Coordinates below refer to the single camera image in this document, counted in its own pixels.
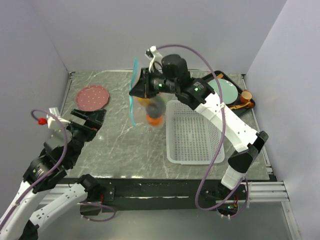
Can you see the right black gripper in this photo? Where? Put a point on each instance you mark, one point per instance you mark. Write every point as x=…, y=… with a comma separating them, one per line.
x=141, y=89

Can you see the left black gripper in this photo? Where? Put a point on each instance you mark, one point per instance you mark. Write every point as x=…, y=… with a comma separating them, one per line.
x=95, y=119

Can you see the clear blue-zipper zip bag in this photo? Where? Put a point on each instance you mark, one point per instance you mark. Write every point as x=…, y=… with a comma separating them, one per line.
x=137, y=113

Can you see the orange tangerine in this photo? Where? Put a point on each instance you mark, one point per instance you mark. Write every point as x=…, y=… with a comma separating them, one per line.
x=155, y=121

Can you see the yellow orange persimmon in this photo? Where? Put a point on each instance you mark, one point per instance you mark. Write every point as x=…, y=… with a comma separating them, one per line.
x=144, y=101

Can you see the dark purple mangosteen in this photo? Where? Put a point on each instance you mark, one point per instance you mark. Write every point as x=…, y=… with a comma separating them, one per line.
x=153, y=111

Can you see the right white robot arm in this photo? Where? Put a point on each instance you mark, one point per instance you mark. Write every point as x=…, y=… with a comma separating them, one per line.
x=246, y=141

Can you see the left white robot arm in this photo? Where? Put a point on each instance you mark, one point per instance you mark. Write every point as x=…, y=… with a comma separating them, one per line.
x=25, y=218

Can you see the pink dotted plate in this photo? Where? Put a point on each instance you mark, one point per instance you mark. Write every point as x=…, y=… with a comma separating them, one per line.
x=92, y=98

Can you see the white plastic basket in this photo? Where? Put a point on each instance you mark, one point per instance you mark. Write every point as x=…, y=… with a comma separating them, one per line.
x=190, y=138

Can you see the black tray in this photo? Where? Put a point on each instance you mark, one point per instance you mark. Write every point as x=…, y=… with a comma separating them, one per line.
x=241, y=111

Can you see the wooden fork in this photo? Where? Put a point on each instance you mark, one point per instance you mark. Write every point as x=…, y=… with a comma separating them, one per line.
x=220, y=76

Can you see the light green plate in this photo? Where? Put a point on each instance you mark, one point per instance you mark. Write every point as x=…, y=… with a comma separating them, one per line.
x=229, y=90

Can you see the orange small cup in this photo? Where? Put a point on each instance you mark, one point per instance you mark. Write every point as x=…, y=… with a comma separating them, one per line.
x=246, y=96

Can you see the wooden spoon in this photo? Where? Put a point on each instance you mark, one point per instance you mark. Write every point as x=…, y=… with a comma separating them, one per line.
x=250, y=104

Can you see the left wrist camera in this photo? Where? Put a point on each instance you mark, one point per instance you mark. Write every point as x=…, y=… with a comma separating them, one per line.
x=51, y=122

